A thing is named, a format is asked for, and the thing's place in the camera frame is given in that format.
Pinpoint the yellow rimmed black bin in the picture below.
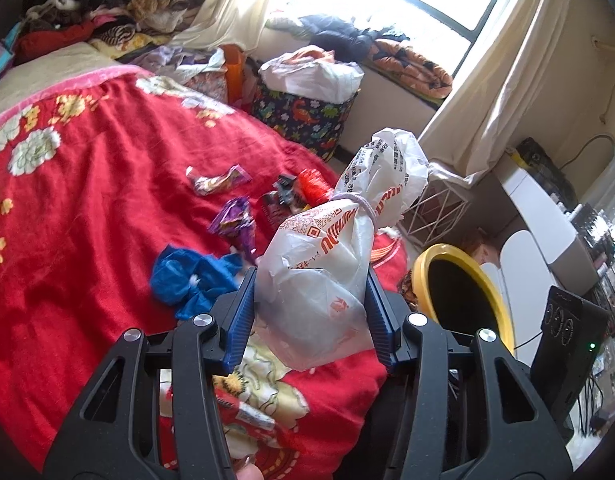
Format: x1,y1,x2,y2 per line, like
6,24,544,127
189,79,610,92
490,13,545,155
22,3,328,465
410,243,515,356

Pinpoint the dark pouch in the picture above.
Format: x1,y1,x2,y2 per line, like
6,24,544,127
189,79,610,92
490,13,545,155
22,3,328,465
517,137,578,201

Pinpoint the pile of clothes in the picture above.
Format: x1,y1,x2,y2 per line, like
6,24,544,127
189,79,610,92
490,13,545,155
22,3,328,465
0,0,215,61

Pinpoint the cream curtain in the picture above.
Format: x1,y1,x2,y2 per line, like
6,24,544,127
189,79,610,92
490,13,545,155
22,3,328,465
170,0,308,56
417,0,588,186

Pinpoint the light patterned cloth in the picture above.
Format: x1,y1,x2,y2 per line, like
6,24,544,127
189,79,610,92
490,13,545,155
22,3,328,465
264,15,308,36

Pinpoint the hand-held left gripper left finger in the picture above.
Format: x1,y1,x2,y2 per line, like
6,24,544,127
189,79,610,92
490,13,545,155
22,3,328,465
42,265,258,480

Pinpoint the dinosaur print storage bag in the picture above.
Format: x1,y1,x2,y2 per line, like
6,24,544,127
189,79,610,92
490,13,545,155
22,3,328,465
250,82,361,161

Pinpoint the white wire basket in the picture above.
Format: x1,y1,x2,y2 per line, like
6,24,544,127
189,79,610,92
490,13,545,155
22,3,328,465
400,160,471,248

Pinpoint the person's left hand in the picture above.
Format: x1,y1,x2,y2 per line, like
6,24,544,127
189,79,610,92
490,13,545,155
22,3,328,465
234,455,263,480

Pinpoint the white plastic bag with clothes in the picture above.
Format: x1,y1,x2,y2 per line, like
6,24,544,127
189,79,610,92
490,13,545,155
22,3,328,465
258,46,365,106

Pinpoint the white printed plastic bag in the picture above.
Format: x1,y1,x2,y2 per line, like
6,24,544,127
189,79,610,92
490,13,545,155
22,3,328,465
254,128,431,372

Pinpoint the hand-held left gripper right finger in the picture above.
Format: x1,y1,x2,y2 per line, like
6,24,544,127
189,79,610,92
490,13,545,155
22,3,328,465
365,270,573,480

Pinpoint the red floral blanket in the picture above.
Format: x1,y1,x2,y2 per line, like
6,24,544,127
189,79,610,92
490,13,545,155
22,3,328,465
0,65,413,476

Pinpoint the white dresser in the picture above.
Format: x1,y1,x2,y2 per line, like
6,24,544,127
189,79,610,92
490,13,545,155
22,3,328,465
487,160,603,361

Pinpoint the dark puffer jacket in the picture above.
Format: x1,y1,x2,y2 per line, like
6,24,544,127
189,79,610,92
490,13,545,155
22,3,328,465
297,14,411,63

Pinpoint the gold and purple snack wrapper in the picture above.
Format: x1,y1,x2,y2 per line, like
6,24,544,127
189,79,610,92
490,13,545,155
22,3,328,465
186,164,251,197

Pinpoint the red plastic bag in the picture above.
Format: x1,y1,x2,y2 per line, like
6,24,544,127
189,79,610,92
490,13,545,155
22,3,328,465
294,169,338,206

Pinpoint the dark snack wrapper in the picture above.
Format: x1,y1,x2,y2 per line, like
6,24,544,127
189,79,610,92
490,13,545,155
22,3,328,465
260,174,308,233

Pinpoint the blue plastic bag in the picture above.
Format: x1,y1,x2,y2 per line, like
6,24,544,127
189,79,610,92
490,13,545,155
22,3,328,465
150,245,248,321

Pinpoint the orange bag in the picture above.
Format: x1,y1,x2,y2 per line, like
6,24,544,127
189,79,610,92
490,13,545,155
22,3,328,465
222,45,248,111

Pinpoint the cardboard box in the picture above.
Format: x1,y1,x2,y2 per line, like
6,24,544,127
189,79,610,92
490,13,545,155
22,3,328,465
460,232,498,263

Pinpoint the floral fabric bag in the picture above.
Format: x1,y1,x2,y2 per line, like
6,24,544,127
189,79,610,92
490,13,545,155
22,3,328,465
180,67,228,106

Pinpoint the orange patterned quilt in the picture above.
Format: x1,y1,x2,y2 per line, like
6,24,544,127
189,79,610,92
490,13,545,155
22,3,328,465
372,37,453,106

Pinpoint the beige blanket pink trim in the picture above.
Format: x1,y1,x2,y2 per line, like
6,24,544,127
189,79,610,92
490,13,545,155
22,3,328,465
0,42,153,126

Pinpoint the cosmetics organizer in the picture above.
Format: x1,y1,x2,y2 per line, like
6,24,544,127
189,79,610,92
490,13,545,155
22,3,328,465
567,202,615,311

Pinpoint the grey cable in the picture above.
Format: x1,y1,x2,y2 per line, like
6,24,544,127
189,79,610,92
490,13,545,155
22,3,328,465
560,132,615,171

